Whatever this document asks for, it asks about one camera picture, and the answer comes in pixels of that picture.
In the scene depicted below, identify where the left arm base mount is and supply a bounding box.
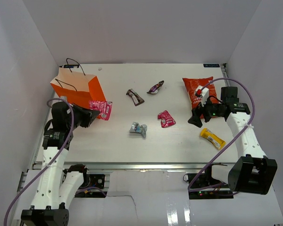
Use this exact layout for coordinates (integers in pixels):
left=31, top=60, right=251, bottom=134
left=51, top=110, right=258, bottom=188
left=61, top=173, right=107, bottom=198

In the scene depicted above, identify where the aluminium table frame rail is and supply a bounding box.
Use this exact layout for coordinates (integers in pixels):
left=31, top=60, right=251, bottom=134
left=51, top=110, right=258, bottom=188
left=30, top=161, right=241, bottom=171

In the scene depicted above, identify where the pink snack packet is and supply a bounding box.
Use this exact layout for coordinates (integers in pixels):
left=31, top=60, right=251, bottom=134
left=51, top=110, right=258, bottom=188
left=89, top=101, right=112, bottom=121

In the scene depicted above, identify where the blue label sticker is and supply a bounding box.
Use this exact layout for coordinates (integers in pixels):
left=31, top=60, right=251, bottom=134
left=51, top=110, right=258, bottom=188
left=203, top=64, right=220, bottom=68

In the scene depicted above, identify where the yellow snack bar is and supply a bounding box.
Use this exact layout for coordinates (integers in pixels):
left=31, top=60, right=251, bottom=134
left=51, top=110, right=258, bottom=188
left=200, top=128, right=226, bottom=150

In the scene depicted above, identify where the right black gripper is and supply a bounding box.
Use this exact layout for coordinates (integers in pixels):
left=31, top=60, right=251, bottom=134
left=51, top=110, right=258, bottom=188
left=188, top=94, right=224, bottom=128

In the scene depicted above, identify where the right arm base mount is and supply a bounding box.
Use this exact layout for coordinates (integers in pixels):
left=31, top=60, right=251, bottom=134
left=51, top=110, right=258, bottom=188
left=189, top=174, right=234, bottom=200

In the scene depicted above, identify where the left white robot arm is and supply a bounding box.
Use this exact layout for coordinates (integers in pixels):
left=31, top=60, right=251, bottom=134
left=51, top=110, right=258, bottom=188
left=21, top=101, right=100, bottom=226

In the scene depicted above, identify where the orange paper bag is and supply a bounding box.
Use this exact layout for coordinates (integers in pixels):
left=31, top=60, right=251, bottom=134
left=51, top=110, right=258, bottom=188
left=50, top=58, right=106, bottom=109

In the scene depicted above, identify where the red snack pouch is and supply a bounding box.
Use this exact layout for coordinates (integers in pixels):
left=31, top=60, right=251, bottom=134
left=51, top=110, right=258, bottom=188
left=158, top=110, right=176, bottom=128

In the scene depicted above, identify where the silver blue snack packet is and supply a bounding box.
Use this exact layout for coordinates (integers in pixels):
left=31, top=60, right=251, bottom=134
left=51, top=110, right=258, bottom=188
left=129, top=122, right=147, bottom=138

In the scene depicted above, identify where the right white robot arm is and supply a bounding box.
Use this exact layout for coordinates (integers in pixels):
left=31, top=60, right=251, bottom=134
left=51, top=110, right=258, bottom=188
left=188, top=86, right=277, bottom=195

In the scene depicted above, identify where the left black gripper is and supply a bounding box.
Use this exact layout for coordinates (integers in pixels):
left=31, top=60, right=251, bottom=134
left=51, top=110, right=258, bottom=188
left=67, top=103, right=100, bottom=130

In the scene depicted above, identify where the large red chip bag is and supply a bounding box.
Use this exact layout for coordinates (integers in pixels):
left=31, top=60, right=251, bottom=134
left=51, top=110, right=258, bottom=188
left=182, top=76, right=221, bottom=120

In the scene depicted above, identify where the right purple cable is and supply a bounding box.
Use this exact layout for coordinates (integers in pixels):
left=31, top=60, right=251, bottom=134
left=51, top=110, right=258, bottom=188
left=187, top=78, right=256, bottom=194

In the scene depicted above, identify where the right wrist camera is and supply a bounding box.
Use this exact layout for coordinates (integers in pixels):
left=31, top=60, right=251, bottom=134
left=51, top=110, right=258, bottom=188
left=195, top=86, right=209, bottom=106

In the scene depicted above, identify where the purple brown snack wrapper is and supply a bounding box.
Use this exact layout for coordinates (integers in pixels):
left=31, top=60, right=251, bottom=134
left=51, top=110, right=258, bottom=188
left=147, top=81, right=164, bottom=95

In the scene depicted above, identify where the brown white snack wrapper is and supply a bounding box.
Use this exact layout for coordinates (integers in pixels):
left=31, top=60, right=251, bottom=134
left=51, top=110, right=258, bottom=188
left=126, top=89, right=144, bottom=106

